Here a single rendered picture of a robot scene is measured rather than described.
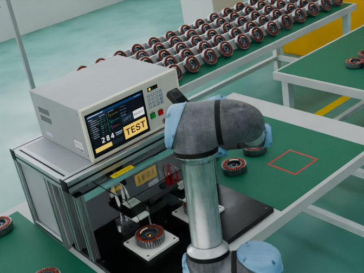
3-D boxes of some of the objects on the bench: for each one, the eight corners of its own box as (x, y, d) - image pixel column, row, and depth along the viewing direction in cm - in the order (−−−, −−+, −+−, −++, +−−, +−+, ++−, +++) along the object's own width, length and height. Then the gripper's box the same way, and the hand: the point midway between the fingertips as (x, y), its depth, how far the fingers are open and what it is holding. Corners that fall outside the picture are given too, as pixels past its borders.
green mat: (369, 147, 253) (369, 146, 253) (281, 211, 220) (281, 210, 220) (221, 103, 320) (221, 103, 320) (137, 148, 287) (137, 147, 287)
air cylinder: (140, 226, 222) (137, 214, 220) (124, 235, 218) (122, 224, 216) (132, 221, 226) (129, 210, 223) (117, 231, 222) (114, 219, 219)
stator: (171, 236, 211) (170, 228, 209) (151, 253, 204) (149, 245, 202) (150, 227, 218) (148, 220, 216) (130, 244, 211) (128, 235, 209)
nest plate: (179, 240, 210) (179, 238, 210) (148, 261, 202) (147, 258, 202) (154, 226, 221) (154, 223, 220) (123, 245, 213) (123, 242, 212)
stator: (251, 143, 273) (250, 136, 271) (271, 148, 266) (270, 141, 264) (238, 154, 265) (237, 147, 264) (258, 158, 258) (257, 151, 257)
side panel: (74, 246, 221) (53, 176, 207) (67, 249, 219) (46, 180, 205) (40, 220, 241) (19, 155, 227) (34, 224, 239) (12, 158, 225)
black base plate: (273, 212, 221) (273, 207, 220) (147, 304, 186) (145, 298, 185) (193, 176, 254) (193, 171, 253) (73, 248, 220) (72, 244, 219)
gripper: (193, 132, 190) (161, 142, 207) (212, 122, 195) (179, 132, 212) (182, 109, 189) (151, 121, 207) (201, 99, 194) (170, 111, 212)
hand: (164, 118), depth 208 cm, fingers closed
